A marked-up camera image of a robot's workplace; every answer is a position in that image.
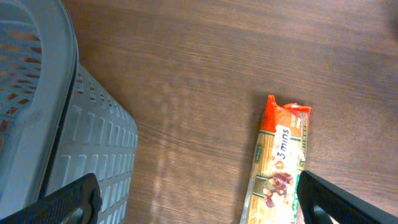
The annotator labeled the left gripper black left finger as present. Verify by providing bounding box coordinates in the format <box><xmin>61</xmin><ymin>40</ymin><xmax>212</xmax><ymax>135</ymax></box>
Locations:
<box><xmin>1</xmin><ymin>173</ymin><xmax>102</xmax><ymax>224</ymax></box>

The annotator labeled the orange spaghetti packet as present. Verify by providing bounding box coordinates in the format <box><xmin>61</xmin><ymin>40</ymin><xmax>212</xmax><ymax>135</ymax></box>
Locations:
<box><xmin>240</xmin><ymin>95</ymin><xmax>312</xmax><ymax>223</ymax></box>

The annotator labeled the grey plastic mesh basket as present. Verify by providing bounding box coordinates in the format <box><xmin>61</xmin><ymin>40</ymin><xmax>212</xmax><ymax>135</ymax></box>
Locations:
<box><xmin>1</xmin><ymin>0</ymin><xmax>138</xmax><ymax>223</ymax></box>

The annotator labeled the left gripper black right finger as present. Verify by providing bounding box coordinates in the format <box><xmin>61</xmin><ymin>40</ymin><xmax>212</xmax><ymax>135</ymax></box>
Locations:
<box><xmin>297</xmin><ymin>170</ymin><xmax>397</xmax><ymax>224</ymax></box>

